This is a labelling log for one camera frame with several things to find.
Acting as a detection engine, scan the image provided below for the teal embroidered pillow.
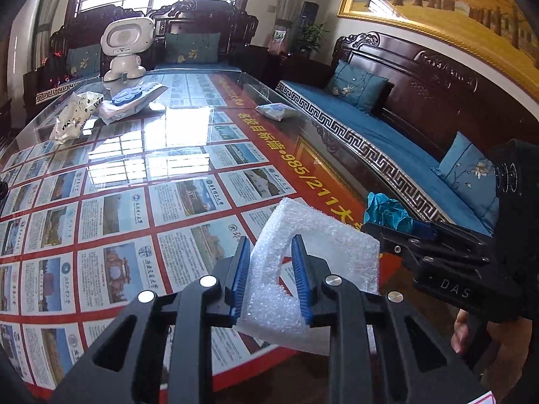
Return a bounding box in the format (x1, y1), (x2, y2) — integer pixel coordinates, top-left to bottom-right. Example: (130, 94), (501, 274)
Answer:
(431, 132), (499, 234)
(324, 60), (387, 113)

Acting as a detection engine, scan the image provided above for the person's right hand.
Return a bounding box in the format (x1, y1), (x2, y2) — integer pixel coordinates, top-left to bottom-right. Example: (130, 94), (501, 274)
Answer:
(449, 308), (534, 402)

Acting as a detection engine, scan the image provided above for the white spotted plastic bag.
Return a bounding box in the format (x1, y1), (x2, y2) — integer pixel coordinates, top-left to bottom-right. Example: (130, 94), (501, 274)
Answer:
(49, 91), (104, 144)

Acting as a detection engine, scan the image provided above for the potted plant in corner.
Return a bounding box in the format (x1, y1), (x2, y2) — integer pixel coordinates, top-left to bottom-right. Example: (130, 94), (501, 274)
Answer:
(297, 23), (328, 57)

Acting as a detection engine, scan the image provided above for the small white tissue pack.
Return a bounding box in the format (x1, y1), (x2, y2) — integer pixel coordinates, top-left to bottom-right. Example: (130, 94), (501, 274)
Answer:
(255, 103), (300, 122)

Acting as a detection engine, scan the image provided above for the gold framed landscape painting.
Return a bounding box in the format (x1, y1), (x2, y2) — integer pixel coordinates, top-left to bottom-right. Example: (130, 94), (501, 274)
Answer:
(337, 0), (538, 98)

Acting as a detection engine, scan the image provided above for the blue white wet wipes pack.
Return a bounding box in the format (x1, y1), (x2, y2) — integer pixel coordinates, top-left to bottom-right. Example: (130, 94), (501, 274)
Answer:
(98, 82), (168, 125)

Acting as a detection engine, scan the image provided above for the white foam square with hole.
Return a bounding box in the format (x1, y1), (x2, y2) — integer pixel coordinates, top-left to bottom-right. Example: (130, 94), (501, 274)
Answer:
(234, 197), (381, 357)

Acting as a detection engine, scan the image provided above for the white toy robot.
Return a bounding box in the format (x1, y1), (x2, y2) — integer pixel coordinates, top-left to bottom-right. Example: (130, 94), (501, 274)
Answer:
(100, 16), (154, 82)

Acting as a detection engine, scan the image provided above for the teal paper ball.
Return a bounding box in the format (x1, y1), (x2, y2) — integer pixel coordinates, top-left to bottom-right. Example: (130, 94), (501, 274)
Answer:
(363, 193), (413, 234)

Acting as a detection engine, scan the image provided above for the teal embroidered pillow far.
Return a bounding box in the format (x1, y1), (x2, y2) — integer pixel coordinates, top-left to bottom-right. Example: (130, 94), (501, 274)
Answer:
(324, 60), (387, 113)

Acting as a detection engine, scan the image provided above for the teal embroidered pillow near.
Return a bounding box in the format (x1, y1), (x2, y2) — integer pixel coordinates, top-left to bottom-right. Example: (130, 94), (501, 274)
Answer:
(431, 132), (499, 234)

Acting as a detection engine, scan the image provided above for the long wooden sofa blue cushion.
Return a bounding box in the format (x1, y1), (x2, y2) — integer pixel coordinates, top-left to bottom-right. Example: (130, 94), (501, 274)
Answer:
(276, 32), (538, 233)

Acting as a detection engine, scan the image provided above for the dark carved wooden coffee table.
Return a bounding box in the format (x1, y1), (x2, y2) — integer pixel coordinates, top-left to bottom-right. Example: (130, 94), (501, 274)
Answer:
(1, 71), (424, 398)

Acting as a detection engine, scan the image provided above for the teal pillow on far sofa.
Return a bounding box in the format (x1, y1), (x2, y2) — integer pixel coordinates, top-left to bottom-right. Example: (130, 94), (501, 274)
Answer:
(164, 33), (220, 64)

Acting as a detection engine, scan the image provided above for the far wooden sofa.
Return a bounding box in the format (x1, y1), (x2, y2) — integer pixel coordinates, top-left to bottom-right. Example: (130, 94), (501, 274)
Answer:
(23, 0), (258, 118)

